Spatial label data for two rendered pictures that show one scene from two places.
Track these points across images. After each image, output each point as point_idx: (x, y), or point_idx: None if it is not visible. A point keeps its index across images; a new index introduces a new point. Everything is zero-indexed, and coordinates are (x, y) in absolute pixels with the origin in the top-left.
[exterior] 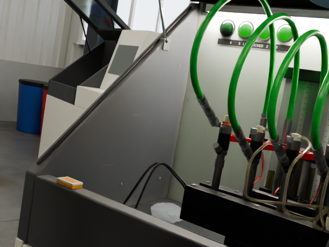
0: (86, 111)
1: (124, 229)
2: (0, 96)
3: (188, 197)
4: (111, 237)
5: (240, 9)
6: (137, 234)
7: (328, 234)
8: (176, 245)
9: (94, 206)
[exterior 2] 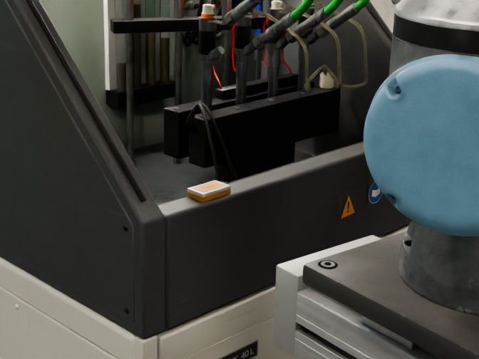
0: (75, 81)
1: (309, 190)
2: None
3: (212, 133)
4: (296, 211)
5: None
6: (324, 184)
7: (336, 91)
8: (361, 164)
9: (271, 191)
